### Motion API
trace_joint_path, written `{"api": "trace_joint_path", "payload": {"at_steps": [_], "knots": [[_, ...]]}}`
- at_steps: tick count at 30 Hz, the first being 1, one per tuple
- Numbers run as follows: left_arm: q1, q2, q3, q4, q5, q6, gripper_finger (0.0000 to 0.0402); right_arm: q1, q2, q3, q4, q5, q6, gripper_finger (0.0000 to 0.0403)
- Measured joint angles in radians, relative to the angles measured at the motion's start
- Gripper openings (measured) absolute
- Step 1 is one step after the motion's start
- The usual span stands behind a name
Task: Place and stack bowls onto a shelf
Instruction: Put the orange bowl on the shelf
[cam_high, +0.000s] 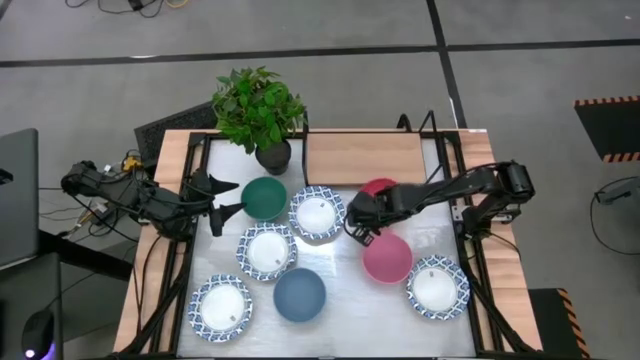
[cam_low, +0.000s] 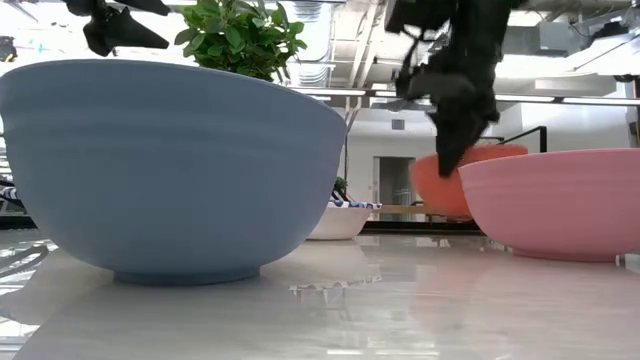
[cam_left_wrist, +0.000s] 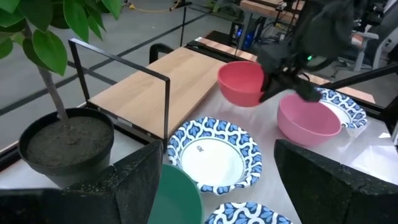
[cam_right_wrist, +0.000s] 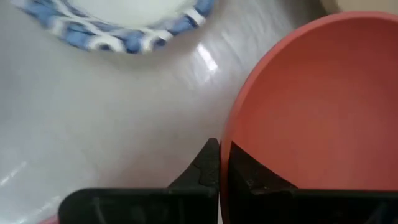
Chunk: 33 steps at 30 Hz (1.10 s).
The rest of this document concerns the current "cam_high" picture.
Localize black perforated floor mat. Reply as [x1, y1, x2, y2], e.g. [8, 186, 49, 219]
[133, 102, 219, 166]

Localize grey floor stand base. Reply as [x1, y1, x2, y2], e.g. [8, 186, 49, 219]
[594, 177, 640, 205]

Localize black aluminium table frame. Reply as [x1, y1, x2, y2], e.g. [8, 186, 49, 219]
[113, 128, 544, 360]

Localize blue patterned paper bowl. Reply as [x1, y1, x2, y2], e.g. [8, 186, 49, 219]
[405, 254, 471, 321]
[288, 185, 347, 241]
[235, 222, 299, 282]
[187, 273, 254, 344]

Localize wooden shelf with black frame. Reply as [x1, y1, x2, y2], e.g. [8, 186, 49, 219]
[301, 112, 447, 189]

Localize grey laptop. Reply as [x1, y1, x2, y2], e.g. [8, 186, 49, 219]
[0, 128, 40, 269]

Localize black plant pot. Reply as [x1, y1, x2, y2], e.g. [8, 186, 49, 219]
[254, 139, 293, 176]

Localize black hazard-striped floor mat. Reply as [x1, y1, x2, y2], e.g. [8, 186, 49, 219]
[528, 288, 591, 360]
[573, 95, 640, 164]

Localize green plastic bowl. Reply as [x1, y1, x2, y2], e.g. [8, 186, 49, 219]
[240, 176, 289, 222]

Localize black computer mouse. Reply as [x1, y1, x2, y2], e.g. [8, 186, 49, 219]
[21, 309, 55, 360]

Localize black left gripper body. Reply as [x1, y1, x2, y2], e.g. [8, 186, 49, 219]
[184, 168, 222, 238]

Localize green leafy plant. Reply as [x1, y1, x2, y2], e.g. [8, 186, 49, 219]
[211, 66, 307, 155]

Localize red plastic bowl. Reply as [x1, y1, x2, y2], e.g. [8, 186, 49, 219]
[359, 177, 399, 199]

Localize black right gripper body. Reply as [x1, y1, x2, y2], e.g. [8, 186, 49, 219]
[349, 185, 411, 229]

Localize blue plastic bowl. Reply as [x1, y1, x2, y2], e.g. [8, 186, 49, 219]
[272, 267, 328, 323]

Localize pink plastic bowl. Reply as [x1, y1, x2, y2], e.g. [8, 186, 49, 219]
[362, 231, 414, 285]

